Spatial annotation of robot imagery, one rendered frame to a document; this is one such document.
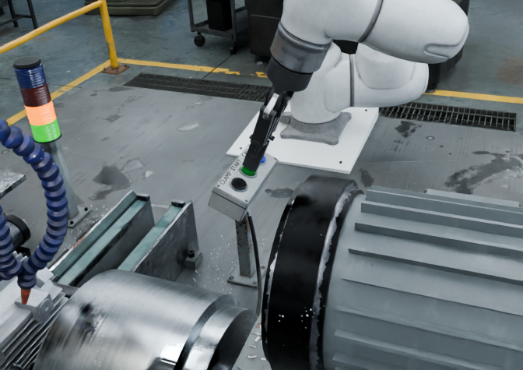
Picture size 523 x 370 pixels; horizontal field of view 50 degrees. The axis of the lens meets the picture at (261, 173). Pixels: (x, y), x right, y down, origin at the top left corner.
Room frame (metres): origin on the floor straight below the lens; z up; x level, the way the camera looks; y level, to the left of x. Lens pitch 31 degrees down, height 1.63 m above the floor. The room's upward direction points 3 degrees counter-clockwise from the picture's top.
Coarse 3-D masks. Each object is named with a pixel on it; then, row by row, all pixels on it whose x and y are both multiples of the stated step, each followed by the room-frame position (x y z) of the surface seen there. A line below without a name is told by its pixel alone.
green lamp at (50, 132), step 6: (54, 120) 1.20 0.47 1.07; (36, 126) 1.18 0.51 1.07; (42, 126) 1.18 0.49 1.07; (48, 126) 1.18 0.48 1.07; (54, 126) 1.19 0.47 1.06; (36, 132) 1.18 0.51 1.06; (42, 132) 1.18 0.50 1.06; (48, 132) 1.18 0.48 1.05; (54, 132) 1.19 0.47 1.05; (36, 138) 1.18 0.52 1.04; (42, 138) 1.18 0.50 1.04; (48, 138) 1.18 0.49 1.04; (54, 138) 1.19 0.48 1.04
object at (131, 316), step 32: (96, 288) 0.52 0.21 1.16; (128, 288) 0.52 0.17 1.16; (160, 288) 0.52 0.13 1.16; (192, 288) 0.53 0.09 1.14; (64, 320) 0.47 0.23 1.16; (96, 320) 0.47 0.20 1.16; (128, 320) 0.46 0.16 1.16; (160, 320) 0.46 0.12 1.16; (192, 320) 0.45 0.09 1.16; (224, 320) 0.47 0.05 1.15; (256, 320) 0.53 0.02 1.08; (64, 352) 0.44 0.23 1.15; (96, 352) 0.43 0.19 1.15; (128, 352) 0.42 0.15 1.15; (160, 352) 0.42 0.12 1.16; (192, 352) 0.42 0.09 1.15; (224, 352) 0.44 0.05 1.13
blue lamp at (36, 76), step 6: (36, 66) 1.19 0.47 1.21; (42, 66) 1.21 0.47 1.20; (18, 72) 1.18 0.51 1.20; (24, 72) 1.18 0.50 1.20; (30, 72) 1.18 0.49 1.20; (36, 72) 1.19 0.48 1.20; (42, 72) 1.20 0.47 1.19; (18, 78) 1.18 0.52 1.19; (24, 78) 1.18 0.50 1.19; (30, 78) 1.18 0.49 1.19; (36, 78) 1.18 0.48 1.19; (42, 78) 1.20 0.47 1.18; (24, 84) 1.18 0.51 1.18; (30, 84) 1.18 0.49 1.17; (36, 84) 1.18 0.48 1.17; (42, 84) 1.19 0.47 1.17
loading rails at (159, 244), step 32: (128, 192) 1.09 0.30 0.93; (96, 224) 0.97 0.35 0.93; (128, 224) 1.00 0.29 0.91; (160, 224) 0.98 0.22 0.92; (192, 224) 1.03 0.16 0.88; (64, 256) 0.87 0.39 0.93; (96, 256) 0.89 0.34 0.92; (128, 256) 0.88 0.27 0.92; (160, 256) 0.90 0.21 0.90; (192, 256) 0.99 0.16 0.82
